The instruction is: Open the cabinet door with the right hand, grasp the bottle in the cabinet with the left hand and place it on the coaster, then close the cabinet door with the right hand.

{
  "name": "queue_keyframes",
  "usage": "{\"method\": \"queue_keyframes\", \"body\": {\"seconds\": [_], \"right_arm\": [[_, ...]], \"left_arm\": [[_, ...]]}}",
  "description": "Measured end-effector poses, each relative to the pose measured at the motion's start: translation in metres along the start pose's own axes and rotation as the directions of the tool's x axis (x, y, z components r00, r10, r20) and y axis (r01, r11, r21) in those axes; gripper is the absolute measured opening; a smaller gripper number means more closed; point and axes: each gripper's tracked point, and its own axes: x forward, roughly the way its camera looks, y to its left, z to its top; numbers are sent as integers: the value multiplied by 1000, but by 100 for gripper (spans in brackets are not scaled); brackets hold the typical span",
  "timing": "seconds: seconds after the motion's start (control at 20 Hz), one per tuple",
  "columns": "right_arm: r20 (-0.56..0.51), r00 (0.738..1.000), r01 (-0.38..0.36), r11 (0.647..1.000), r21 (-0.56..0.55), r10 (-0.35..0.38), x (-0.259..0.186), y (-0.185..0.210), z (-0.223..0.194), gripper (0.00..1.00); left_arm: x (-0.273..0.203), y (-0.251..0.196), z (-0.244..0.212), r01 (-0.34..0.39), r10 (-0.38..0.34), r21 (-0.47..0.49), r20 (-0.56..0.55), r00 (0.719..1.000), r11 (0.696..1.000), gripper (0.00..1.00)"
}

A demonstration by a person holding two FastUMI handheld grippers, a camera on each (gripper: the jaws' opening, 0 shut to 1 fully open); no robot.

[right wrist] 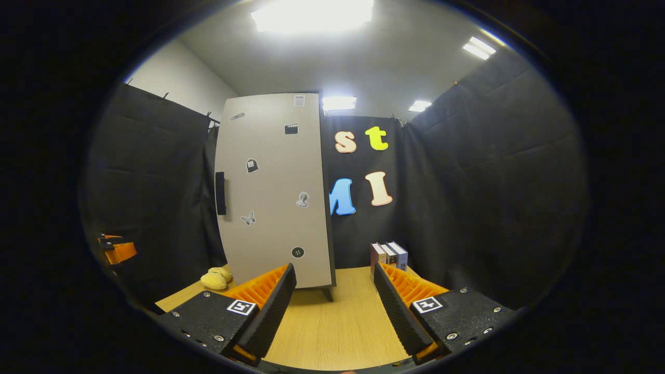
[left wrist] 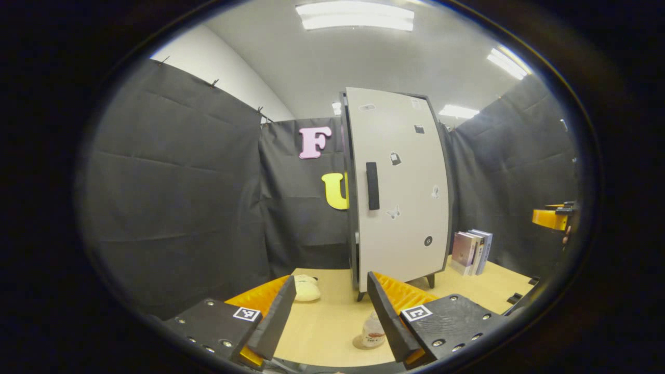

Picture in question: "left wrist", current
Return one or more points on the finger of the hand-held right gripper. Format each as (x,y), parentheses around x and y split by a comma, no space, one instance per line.
(548,219)

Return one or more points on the small black bracket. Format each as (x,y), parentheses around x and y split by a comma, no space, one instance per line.
(534,280)
(515,298)

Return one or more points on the round brown coaster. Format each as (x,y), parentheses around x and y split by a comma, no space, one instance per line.
(358,344)

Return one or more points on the blue grey book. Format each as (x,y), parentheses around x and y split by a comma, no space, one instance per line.
(487,248)

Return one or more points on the cream plush toy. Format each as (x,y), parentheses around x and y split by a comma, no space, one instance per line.
(307,290)

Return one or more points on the light grey cabinet door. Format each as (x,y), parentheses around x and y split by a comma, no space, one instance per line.
(405,228)

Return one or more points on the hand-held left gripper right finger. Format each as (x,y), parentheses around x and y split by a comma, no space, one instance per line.
(389,322)

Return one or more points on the dark grey cabinet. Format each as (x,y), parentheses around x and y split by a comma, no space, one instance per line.
(352,218)

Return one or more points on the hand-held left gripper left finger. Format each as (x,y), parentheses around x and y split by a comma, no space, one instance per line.
(278,324)

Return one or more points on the white book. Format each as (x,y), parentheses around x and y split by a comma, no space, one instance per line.
(479,252)

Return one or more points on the clear plastic bottle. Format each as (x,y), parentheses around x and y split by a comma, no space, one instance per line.
(373,332)

